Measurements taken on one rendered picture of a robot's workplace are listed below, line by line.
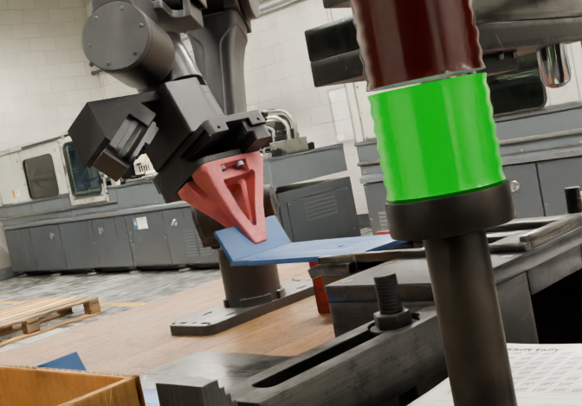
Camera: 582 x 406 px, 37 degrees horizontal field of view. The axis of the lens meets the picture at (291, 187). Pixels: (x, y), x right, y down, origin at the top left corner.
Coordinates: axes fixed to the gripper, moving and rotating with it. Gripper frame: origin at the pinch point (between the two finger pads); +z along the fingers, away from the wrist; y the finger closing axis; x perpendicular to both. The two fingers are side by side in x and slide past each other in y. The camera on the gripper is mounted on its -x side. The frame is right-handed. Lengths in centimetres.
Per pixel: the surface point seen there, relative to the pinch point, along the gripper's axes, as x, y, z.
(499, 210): -26.2, 38.9, 12.4
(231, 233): -2.3, 0.2, -0.8
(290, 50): 670, -533, -338
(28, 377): -25.0, 3.4, 4.7
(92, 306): 310, -551, -139
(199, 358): -8.3, -3.5, 7.1
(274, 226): 2.5, 0.1, -0.1
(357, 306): -11.6, 17.6, 10.9
